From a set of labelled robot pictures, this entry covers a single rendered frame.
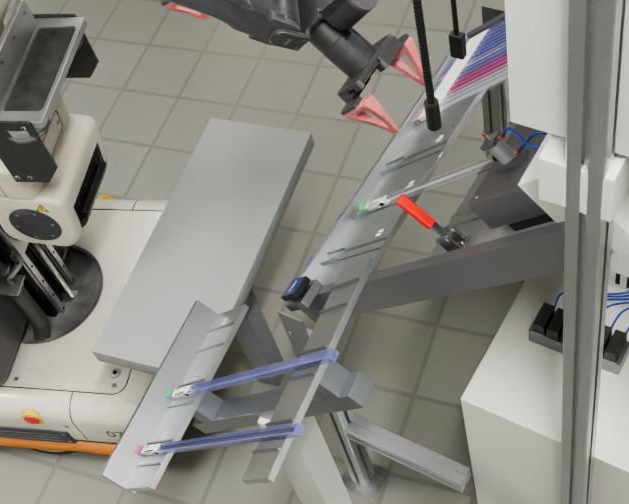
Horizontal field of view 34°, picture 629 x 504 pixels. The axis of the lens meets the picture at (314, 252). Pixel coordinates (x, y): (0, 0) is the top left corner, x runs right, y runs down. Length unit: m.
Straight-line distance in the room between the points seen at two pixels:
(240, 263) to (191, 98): 1.27
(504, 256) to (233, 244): 0.84
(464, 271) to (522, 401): 0.42
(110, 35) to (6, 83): 1.71
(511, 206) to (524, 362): 0.55
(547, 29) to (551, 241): 0.35
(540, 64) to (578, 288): 0.33
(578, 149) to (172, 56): 2.45
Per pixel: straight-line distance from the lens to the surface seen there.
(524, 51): 0.98
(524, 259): 1.28
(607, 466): 1.71
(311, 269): 1.79
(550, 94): 1.00
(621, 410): 1.74
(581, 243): 1.14
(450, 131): 1.79
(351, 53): 1.48
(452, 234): 1.40
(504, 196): 1.27
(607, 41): 0.89
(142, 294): 2.02
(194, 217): 2.09
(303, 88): 3.11
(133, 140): 3.14
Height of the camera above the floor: 2.18
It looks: 54 degrees down
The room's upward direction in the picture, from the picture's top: 19 degrees counter-clockwise
